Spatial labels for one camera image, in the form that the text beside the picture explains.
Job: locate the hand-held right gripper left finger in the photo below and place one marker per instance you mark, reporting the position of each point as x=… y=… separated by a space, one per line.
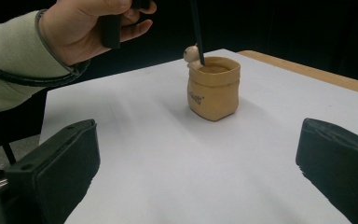
x=62 y=168

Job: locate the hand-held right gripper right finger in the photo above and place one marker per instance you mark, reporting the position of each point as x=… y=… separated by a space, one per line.
x=341 y=161

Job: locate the black pencil with tan end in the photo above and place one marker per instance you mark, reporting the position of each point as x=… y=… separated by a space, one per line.
x=197 y=31

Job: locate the tan sack-shaped pen holder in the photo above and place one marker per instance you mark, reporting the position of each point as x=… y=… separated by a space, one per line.
x=214 y=90

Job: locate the wooden table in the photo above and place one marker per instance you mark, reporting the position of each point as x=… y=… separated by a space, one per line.
x=323 y=74

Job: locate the white table mat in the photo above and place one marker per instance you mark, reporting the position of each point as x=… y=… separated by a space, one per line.
x=167 y=149

